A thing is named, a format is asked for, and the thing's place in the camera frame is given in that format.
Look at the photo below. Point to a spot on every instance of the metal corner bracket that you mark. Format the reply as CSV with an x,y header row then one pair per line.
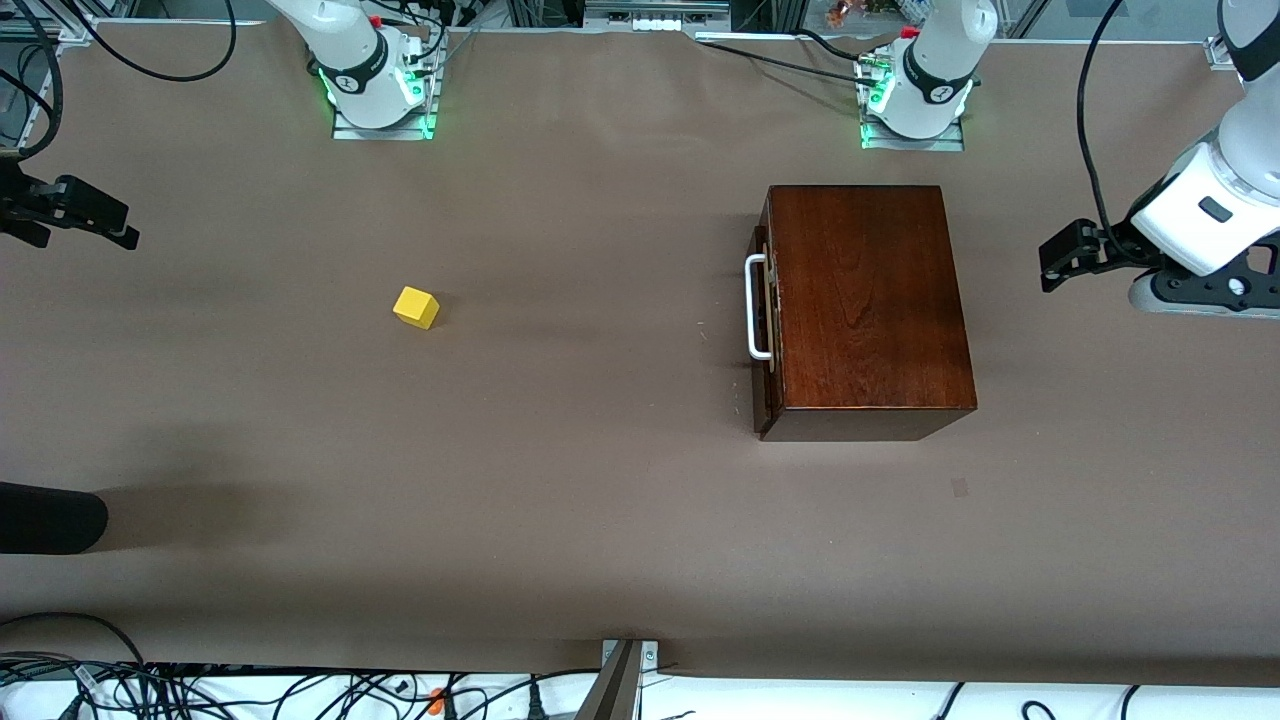
x,y
650,655

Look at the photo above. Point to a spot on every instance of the dark aluminium profile bar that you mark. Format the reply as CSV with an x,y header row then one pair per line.
x,y
612,695

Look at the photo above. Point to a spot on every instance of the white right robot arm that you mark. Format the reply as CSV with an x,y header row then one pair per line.
x,y
360,60

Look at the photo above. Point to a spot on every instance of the yellow wooden block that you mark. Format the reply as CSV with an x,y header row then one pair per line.
x,y
415,308

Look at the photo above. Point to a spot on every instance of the dark brown wooden cabinet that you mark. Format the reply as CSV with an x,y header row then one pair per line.
x,y
870,300

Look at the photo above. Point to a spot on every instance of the aluminium frame beam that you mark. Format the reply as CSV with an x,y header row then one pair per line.
x,y
600,8

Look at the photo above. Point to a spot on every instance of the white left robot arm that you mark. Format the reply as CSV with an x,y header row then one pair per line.
x,y
940,60

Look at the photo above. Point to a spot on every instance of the black ribbed cylinder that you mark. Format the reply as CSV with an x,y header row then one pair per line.
x,y
50,520

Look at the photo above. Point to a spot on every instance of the brown paper table cover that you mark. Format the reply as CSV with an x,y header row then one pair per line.
x,y
500,500

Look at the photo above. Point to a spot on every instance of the black power plug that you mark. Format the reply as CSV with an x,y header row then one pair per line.
x,y
535,705

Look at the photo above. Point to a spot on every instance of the white power strip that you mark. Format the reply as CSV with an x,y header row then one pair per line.
x,y
648,23

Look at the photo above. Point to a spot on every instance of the aluminium frame rail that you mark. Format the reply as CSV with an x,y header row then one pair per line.
x,y
80,28

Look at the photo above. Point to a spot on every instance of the aluminium frame post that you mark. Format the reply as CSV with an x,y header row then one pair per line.
x,y
1222,52

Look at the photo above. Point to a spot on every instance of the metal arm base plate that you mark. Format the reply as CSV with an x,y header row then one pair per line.
x,y
350,132
880,143

